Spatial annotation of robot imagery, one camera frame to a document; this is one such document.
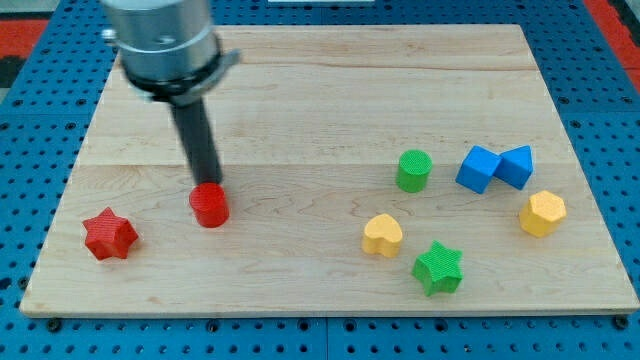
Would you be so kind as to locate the red star block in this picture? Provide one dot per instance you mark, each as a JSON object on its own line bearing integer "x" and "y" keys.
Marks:
{"x": 109, "y": 235}

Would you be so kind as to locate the green star block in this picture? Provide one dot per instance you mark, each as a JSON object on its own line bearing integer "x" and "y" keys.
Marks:
{"x": 438, "y": 270}

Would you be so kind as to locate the yellow heart block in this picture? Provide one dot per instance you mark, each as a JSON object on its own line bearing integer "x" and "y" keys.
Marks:
{"x": 382, "y": 235}

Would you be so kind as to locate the wooden board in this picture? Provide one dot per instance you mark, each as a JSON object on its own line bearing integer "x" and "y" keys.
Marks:
{"x": 310, "y": 126}

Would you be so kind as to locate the green cylinder block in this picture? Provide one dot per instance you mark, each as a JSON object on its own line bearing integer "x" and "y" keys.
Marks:
{"x": 413, "y": 170}

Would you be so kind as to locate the red cylinder block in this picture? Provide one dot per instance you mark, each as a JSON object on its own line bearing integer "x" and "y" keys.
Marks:
{"x": 209, "y": 204}

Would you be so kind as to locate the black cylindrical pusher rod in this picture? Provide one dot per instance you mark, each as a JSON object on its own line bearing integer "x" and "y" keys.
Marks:
{"x": 197, "y": 140}

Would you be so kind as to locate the yellow hexagon block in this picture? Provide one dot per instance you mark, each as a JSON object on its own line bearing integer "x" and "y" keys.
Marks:
{"x": 542, "y": 214}

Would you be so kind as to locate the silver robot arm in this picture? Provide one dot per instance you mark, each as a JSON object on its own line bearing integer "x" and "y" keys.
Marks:
{"x": 171, "y": 53}

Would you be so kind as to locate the blue triangular prism block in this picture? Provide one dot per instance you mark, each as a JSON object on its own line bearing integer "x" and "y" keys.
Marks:
{"x": 516, "y": 166}

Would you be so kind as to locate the blue cube block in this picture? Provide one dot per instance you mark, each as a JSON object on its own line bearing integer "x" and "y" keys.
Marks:
{"x": 477, "y": 169}

